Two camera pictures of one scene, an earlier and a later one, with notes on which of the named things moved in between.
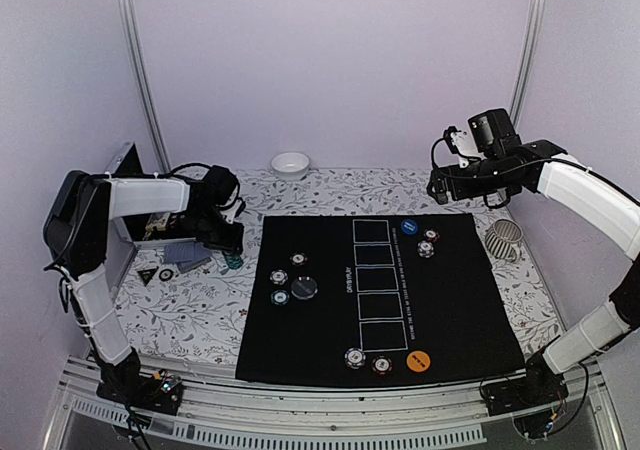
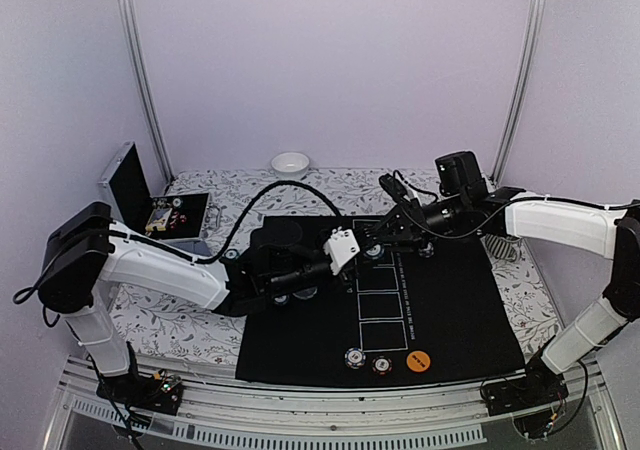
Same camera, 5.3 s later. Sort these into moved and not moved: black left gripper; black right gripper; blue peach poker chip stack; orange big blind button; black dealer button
Moved: black left gripper; black right gripper
Not moved: black dealer button; blue peach poker chip stack; orange big blind button
